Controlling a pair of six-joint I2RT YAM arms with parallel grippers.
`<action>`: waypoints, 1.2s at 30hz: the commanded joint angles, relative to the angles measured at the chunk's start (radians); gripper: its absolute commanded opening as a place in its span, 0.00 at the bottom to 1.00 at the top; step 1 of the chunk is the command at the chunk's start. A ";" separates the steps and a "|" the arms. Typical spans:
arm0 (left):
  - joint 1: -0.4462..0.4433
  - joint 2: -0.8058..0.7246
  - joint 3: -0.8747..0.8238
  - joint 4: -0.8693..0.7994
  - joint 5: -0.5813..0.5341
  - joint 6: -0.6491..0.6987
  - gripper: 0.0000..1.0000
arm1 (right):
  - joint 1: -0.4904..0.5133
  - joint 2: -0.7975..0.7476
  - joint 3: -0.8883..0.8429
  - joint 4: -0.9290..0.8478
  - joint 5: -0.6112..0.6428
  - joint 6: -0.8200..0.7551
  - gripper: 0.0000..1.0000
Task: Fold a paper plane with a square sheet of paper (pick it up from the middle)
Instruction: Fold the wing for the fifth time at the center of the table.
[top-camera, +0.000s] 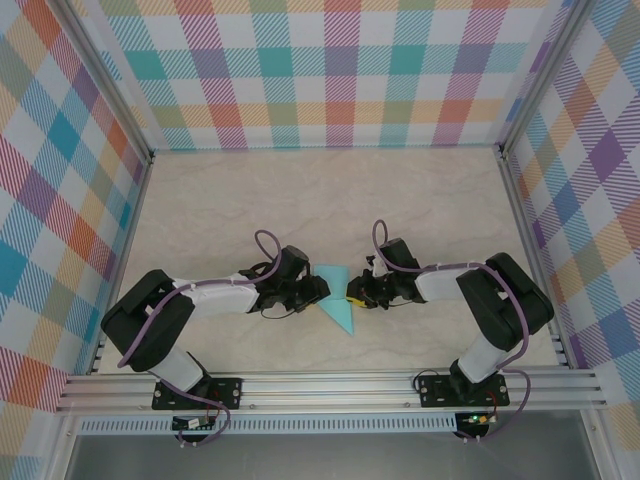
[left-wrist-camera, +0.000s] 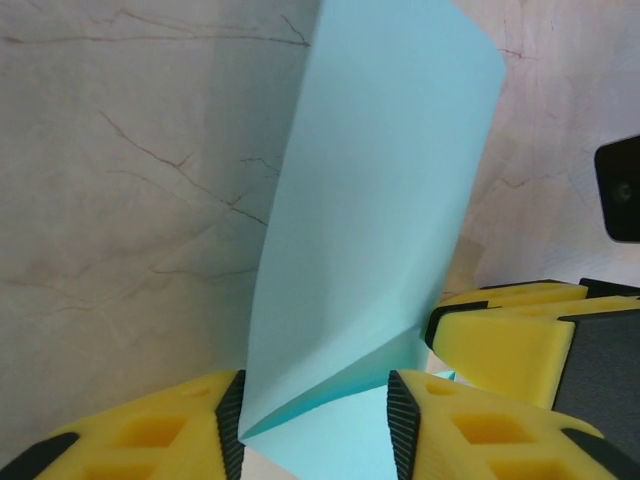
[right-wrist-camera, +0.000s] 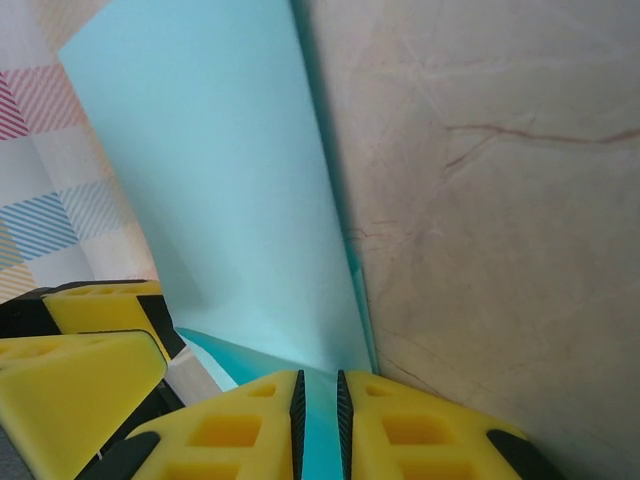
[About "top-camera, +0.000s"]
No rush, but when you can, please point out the small dark circuit board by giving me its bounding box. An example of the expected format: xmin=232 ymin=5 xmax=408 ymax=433
xmin=171 ymin=415 xmax=217 ymax=432

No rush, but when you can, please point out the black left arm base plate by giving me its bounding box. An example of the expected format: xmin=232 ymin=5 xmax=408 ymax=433
xmin=152 ymin=378 xmax=244 ymax=411

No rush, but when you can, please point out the slotted grey cable duct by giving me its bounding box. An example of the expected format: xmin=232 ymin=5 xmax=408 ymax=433
xmin=77 ymin=418 xmax=459 ymax=435

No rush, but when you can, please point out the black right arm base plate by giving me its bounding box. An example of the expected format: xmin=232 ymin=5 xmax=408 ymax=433
xmin=417 ymin=374 xmax=511 ymax=409

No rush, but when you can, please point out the grey metal sheet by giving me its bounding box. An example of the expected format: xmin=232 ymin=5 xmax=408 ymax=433
xmin=64 ymin=432 xmax=601 ymax=480

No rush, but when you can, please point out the light blue paper sheet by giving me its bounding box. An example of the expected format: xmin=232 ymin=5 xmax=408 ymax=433
xmin=313 ymin=264 xmax=357 ymax=337

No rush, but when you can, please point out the aluminium table side rail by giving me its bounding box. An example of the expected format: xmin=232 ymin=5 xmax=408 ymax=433
xmin=89 ymin=154 xmax=154 ymax=376
xmin=497 ymin=147 xmax=571 ymax=370

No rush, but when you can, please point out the aluminium profile rail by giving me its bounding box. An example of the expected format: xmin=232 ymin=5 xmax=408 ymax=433
xmin=54 ymin=368 xmax=609 ymax=414

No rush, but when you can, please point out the aluminium frame post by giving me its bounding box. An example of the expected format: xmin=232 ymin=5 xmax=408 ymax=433
xmin=57 ymin=0 xmax=154 ymax=166
xmin=497 ymin=0 xmax=596 ymax=151

